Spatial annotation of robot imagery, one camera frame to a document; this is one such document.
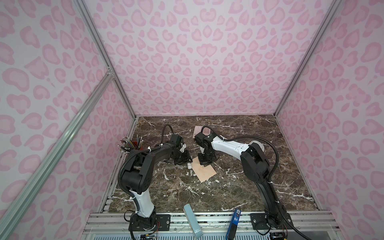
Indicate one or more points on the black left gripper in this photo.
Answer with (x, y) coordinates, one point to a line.
(186, 159)

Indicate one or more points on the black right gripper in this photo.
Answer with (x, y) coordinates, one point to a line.
(204, 162)

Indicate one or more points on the beige envelope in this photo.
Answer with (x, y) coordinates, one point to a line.
(203, 173)

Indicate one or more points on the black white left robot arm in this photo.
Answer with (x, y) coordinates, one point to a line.
(136, 174)

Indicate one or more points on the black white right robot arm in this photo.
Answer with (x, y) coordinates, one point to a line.
(256, 168)

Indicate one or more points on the pink calculator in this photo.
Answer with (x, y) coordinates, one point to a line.
(200, 129)

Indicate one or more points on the red pencil cup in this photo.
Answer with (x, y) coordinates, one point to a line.
(137, 146)

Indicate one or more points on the white round clock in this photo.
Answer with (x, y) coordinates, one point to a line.
(259, 143)

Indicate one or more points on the coloured pencils bundle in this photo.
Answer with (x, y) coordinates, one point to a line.
(126, 143)

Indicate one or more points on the light blue stapler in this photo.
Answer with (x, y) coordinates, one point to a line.
(193, 222)

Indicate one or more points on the blue utility knife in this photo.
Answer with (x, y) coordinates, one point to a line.
(232, 229)

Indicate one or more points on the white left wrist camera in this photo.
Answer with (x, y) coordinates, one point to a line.
(178, 142)

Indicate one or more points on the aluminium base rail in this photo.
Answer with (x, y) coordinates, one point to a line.
(317, 225)

